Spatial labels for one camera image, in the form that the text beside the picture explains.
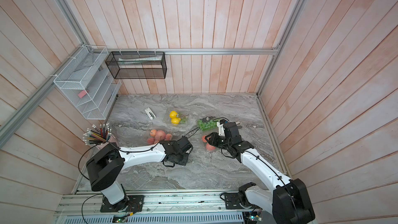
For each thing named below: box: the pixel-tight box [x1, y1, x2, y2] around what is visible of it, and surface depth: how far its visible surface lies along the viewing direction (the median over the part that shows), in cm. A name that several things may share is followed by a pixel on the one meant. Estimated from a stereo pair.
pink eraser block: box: [77, 90, 88, 99], surface depth 84 cm
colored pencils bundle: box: [82, 122, 112, 146], surface depth 85 cm
